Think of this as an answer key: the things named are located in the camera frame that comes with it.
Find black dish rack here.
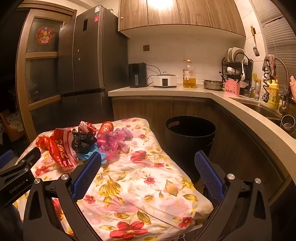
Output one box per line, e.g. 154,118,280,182
221,52,253,90

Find purple cloth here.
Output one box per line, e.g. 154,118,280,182
114,127,134,141

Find pink cloth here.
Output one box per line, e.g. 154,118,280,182
289,75,296,100

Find orange storage basket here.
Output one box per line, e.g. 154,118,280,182
5,113,25,141

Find steel cup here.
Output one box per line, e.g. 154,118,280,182
280,115,296,130

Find pink plastic bag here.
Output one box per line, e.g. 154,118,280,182
97,131,130,160

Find blue plastic bag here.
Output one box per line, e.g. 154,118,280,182
77,149,108,165

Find steel pot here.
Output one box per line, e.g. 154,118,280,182
202,79,224,91

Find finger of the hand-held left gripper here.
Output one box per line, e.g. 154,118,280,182
0,149,14,168
14,147,41,172

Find red patterned plastic bag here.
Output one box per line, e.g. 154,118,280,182
36,128,79,172

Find black power cable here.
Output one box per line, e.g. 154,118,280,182
146,64,162,87

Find yellow detergent bottle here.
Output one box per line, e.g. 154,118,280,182
266,79,280,109

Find red floral door decoration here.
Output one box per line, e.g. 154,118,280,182
35,26,55,45

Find window blinds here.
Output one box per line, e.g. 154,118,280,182
251,0,296,77

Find pink utensil holder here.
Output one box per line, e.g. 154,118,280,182
224,79,241,96

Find steel sink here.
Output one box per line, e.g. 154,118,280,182
230,96,296,130

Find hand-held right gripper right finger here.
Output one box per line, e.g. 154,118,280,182
194,150,272,241

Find red and white plastic bag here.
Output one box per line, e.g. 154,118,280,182
78,121,97,137

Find white bottle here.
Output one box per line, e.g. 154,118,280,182
259,74,269,102

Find black air fryer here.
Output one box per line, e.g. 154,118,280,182
129,62,147,88

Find wooden upper cabinets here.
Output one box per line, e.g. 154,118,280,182
118,0,246,39

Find black plastic bag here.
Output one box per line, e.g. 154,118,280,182
72,130,97,153

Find cooking oil bottle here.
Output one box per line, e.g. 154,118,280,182
183,60,197,88

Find grey refrigerator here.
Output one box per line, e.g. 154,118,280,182
58,6,129,130

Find beer can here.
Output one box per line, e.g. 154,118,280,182
254,82,262,100

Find white rice cooker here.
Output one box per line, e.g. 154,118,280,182
153,72,178,88

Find hanging metal spatula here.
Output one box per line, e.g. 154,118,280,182
251,26,260,57

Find dark pink rag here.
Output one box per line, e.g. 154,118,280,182
266,54,277,77

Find black trash bin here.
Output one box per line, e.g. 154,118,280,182
165,116,216,183

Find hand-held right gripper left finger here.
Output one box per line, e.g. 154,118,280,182
23,152,103,241

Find steel kitchen faucet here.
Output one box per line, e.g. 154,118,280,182
261,54,290,115

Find wooden glass panel door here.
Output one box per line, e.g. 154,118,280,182
15,7,78,144

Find floral blanket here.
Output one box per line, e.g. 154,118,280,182
13,118,214,241

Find red snack packet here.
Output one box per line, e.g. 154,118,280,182
97,122,114,140

